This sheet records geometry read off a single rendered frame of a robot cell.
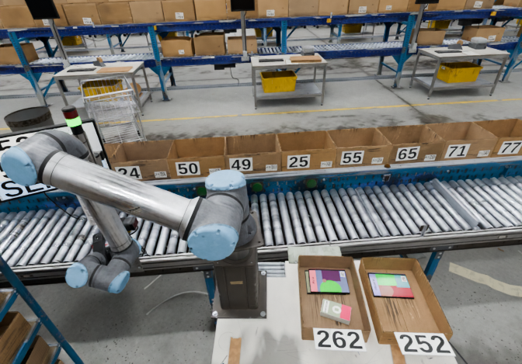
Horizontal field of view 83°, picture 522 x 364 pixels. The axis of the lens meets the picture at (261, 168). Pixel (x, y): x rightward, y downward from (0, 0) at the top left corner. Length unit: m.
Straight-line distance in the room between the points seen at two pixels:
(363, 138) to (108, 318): 2.38
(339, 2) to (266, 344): 6.02
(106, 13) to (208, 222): 6.03
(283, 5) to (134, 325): 5.59
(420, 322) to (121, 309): 2.02
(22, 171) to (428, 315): 1.67
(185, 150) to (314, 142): 1.03
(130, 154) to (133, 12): 4.39
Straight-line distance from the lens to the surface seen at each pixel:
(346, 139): 2.46
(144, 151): 2.45
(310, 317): 1.53
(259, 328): 1.51
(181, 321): 2.47
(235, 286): 1.40
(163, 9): 6.43
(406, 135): 2.67
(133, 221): 1.60
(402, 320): 1.62
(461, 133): 2.92
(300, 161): 2.11
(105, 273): 1.39
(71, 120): 1.41
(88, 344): 2.63
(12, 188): 1.74
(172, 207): 0.96
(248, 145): 2.32
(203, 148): 2.35
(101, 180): 1.01
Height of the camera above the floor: 2.08
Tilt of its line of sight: 33 degrees down
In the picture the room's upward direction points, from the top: 2 degrees counter-clockwise
